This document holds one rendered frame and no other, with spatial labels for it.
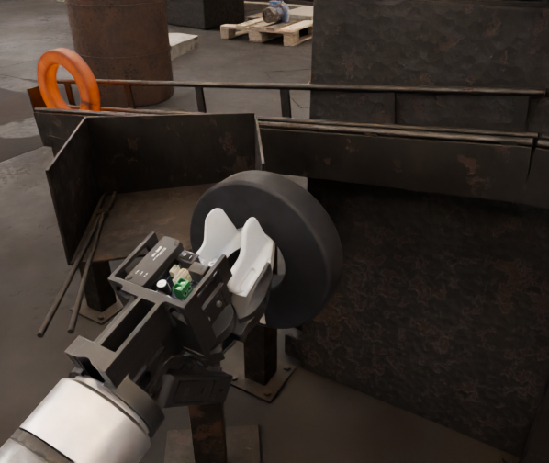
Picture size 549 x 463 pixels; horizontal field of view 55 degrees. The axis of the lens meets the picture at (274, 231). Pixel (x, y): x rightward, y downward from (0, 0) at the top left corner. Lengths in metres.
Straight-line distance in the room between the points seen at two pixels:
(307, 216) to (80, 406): 0.22
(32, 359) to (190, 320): 1.19
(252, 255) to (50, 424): 0.19
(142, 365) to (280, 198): 0.17
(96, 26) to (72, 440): 3.08
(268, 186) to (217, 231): 0.06
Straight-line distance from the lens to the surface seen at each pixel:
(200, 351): 0.39
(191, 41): 5.05
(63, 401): 0.36
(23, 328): 1.65
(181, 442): 1.24
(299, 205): 0.44
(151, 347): 0.37
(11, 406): 1.44
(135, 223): 0.80
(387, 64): 0.95
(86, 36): 3.40
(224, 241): 0.46
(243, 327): 0.42
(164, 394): 0.40
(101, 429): 0.35
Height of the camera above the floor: 0.97
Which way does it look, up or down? 30 degrees down
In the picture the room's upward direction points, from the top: straight up
